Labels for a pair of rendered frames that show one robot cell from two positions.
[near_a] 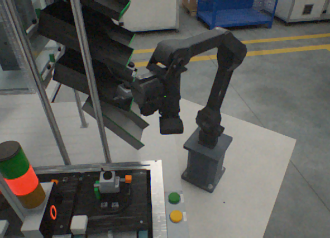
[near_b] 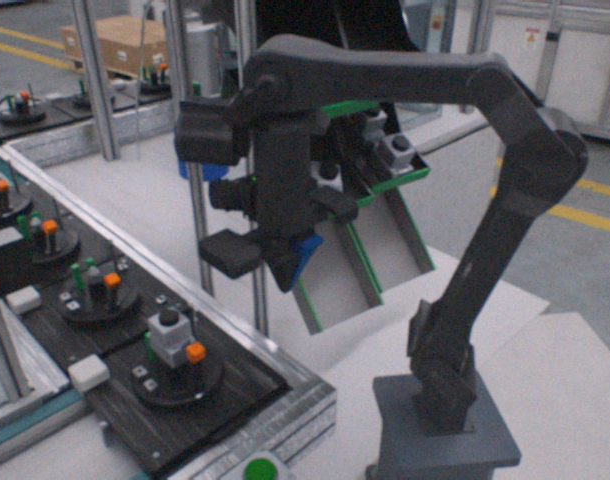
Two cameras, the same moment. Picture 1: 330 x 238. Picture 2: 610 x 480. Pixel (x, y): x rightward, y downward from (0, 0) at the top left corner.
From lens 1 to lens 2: 52 cm
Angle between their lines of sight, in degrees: 41
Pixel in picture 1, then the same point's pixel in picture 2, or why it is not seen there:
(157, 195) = (246, 442)
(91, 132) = not seen: hidden behind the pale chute
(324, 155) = not seen: outside the picture
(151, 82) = (207, 120)
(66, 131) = not seen: hidden behind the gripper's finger
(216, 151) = (428, 449)
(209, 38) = (404, 64)
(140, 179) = (254, 388)
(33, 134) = (238, 225)
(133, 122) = (356, 279)
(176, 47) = (270, 48)
